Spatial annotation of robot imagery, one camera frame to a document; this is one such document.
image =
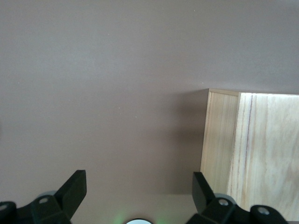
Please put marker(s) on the brown table mat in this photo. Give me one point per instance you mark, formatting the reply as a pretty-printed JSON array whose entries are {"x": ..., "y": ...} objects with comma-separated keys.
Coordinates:
[{"x": 93, "y": 70}]

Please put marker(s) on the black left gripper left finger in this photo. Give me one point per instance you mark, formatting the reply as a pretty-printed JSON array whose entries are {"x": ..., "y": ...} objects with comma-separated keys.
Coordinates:
[{"x": 67, "y": 198}]

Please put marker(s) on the wooden cabinet box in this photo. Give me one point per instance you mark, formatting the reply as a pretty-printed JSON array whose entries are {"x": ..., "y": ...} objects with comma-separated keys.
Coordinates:
[{"x": 268, "y": 151}]

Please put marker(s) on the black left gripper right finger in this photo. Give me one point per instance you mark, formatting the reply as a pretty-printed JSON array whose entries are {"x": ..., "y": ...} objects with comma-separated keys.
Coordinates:
[{"x": 205, "y": 203}]

